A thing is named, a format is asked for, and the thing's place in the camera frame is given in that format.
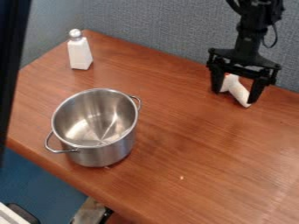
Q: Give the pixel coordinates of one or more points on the dark vertical post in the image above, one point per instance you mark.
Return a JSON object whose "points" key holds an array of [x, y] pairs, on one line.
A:
{"points": [[13, 22]]}

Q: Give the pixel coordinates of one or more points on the red and white toy mushroom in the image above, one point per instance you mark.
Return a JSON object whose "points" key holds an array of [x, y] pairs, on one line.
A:
{"points": [[231, 85]]}

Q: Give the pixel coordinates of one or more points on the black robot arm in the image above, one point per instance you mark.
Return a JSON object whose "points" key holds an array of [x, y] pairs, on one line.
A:
{"points": [[259, 14]]}

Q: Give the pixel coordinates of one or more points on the white and black floor object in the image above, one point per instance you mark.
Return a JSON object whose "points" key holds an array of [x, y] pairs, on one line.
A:
{"points": [[13, 214]]}

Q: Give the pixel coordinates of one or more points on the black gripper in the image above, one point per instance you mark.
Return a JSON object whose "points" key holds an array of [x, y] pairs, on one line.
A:
{"points": [[228, 61]]}

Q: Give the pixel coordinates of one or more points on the grey table leg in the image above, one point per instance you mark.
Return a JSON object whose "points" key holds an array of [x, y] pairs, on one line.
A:
{"points": [[91, 213]]}

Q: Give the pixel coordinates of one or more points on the stainless steel pot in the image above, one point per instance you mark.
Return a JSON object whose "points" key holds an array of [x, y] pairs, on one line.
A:
{"points": [[93, 127]]}

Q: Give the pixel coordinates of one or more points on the white salt shaker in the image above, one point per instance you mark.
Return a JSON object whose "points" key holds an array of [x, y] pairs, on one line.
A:
{"points": [[80, 56]]}

